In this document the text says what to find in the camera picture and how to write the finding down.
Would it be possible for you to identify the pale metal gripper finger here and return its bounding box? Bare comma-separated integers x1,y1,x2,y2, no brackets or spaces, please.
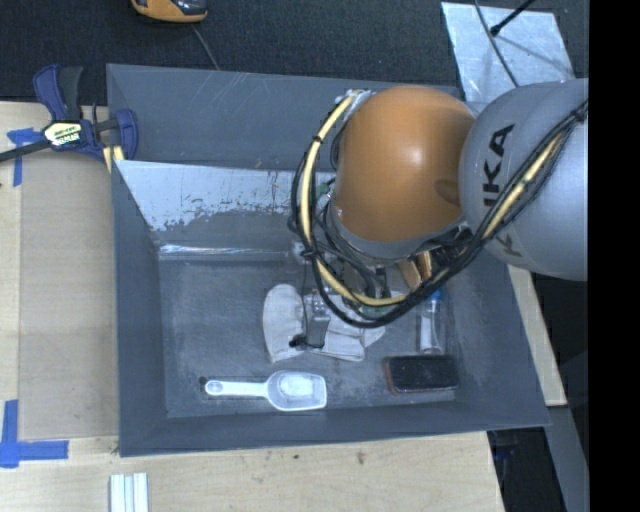
316,294,332,349
303,295,319,350

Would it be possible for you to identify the white cloth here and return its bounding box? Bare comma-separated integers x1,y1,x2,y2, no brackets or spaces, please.
262,283,388,365

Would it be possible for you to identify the white plastic scoop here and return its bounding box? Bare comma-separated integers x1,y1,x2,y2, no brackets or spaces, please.
203,369,329,413

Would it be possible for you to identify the clear plastic bottle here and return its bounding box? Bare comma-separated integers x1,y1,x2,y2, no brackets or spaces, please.
416,289,448,356

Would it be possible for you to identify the grey metal bin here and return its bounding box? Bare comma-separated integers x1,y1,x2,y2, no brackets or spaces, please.
105,63,554,458

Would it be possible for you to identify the black and brown flat block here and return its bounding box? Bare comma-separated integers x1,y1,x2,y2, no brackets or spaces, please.
382,353,461,397

